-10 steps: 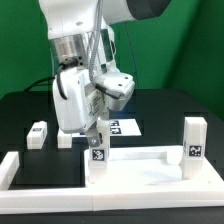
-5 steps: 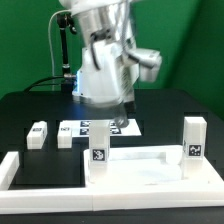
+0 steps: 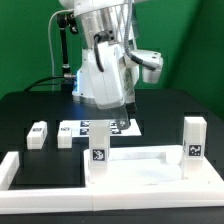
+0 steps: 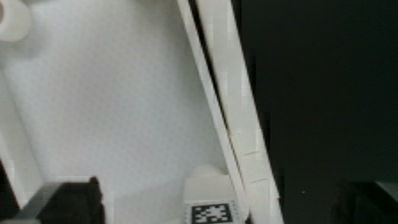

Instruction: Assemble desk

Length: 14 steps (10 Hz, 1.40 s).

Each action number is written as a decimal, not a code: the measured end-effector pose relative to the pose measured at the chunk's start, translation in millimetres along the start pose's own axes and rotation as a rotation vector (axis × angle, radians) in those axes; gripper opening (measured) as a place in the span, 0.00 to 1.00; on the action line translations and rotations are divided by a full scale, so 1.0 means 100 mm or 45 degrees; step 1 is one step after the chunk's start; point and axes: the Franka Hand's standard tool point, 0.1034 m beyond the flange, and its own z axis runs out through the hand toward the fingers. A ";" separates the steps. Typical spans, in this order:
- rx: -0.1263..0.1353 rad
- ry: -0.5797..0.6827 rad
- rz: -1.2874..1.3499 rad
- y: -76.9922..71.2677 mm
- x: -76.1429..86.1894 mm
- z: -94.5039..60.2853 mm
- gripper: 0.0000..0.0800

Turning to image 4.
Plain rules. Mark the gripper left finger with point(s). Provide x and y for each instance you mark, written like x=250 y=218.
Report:
x=67 y=204

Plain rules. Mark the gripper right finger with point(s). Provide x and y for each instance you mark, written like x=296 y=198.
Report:
x=365 y=205

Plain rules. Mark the white desk top panel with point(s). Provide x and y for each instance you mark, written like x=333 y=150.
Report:
x=108 y=105

